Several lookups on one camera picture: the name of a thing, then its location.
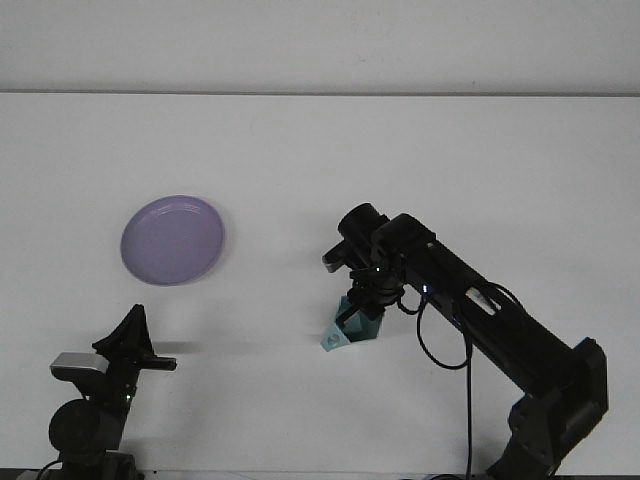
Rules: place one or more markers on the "pale blue hexagonal cup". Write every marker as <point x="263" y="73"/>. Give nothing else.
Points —
<point x="365" y="334"/>

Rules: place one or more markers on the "pale purple round plate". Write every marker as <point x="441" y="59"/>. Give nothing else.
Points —
<point x="172" y="240"/>

